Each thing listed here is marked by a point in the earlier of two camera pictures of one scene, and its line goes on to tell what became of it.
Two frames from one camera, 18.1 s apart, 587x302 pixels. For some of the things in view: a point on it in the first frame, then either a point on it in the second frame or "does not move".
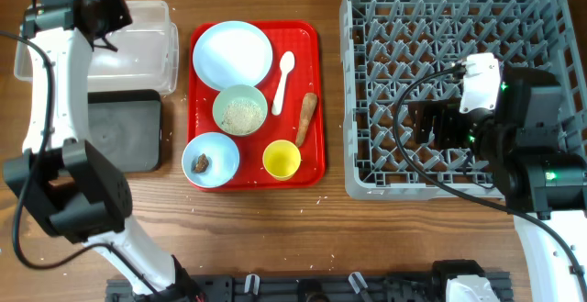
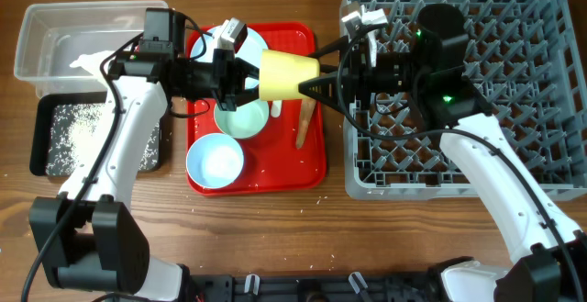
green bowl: x=240 y=110 does not move
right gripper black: x=445 y=112 → x=358 y=72
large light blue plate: x=232 y=52 does not move
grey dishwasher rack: x=396 y=30 does not move
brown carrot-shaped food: x=308 y=105 does not move
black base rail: x=315 y=288 does not move
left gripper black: x=121 y=16 → x=227 y=80
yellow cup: x=282 y=159 → x=280 y=73
